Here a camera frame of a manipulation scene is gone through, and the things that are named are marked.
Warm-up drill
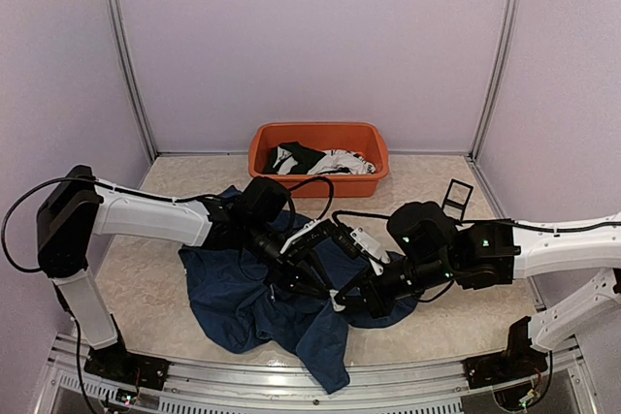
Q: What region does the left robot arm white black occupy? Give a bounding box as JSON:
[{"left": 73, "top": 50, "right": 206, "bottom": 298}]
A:
[{"left": 32, "top": 165, "right": 332, "bottom": 380}]

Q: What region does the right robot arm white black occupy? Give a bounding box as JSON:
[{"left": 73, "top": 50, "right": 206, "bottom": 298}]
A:
[{"left": 334, "top": 202, "right": 620, "bottom": 379}]

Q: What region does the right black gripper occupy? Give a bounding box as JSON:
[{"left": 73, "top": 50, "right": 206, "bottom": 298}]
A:
[{"left": 334, "top": 254, "right": 455, "bottom": 321}]

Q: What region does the dark blue t-shirt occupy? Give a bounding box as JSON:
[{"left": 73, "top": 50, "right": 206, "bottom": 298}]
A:
[{"left": 178, "top": 184, "right": 421, "bottom": 396}]

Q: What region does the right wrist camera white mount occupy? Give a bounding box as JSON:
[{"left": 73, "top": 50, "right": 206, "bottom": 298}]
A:
[{"left": 332, "top": 226, "right": 391, "bottom": 276}]

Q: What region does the black and white garment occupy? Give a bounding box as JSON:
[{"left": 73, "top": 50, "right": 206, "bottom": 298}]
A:
[{"left": 262, "top": 142, "right": 376, "bottom": 175}]

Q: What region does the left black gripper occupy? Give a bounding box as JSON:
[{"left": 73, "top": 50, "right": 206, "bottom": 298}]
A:
[{"left": 245, "top": 218, "right": 336, "bottom": 301}]

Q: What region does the right aluminium corner post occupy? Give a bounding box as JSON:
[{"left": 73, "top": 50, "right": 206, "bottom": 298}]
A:
[{"left": 469, "top": 0, "right": 520, "bottom": 165}]

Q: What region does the left aluminium corner post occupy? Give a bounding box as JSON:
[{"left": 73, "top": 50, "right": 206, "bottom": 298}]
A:
[{"left": 106, "top": 0, "right": 159, "bottom": 163}]

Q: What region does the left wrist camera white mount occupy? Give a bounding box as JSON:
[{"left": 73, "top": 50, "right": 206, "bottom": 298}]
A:
[{"left": 279, "top": 219, "right": 337, "bottom": 255}]

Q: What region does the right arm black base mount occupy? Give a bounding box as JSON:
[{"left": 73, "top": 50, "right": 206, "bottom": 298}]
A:
[{"left": 462, "top": 352, "right": 548, "bottom": 389}]

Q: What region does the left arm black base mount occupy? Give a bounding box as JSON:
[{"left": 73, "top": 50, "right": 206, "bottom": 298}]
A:
[{"left": 84, "top": 353, "right": 170, "bottom": 391}]

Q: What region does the black square display box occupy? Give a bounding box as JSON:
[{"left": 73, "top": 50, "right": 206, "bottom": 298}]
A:
[{"left": 441, "top": 178, "right": 474, "bottom": 221}]

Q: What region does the aluminium corner post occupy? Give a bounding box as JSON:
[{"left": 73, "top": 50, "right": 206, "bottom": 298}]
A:
[
  {"left": 469, "top": 0, "right": 520, "bottom": 165},
  {"left": 106, "top": 0, "right": 159, "bottom": 163}
]

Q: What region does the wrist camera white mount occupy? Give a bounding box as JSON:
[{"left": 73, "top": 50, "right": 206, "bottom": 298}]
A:
[
  {"left": 332, "top": 226, "right": 391, "bottom": 276},
  {"left": 279, "top": 219, "right": 337, "bottom": 255}
]

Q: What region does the orange plastic tub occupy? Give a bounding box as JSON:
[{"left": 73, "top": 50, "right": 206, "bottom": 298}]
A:
[{"left": 247, "top": 122, "right": 390, "bottom": 200}]

